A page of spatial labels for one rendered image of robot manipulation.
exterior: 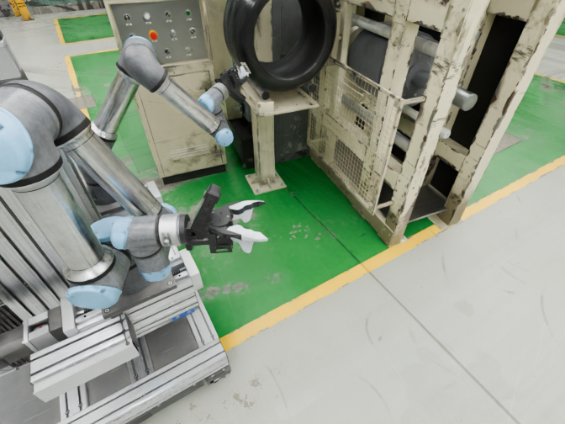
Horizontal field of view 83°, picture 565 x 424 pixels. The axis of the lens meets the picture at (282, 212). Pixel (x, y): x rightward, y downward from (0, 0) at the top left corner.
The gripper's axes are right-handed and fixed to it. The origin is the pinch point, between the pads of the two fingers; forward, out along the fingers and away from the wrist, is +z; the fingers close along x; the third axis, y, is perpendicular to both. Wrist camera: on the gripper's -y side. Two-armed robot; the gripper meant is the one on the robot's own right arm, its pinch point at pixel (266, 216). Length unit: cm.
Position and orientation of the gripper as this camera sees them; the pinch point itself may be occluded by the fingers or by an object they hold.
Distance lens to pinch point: 75.0
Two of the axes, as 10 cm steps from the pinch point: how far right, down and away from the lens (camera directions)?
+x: 0.9, 5.6, -8.2
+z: 10.0, -0.6, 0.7
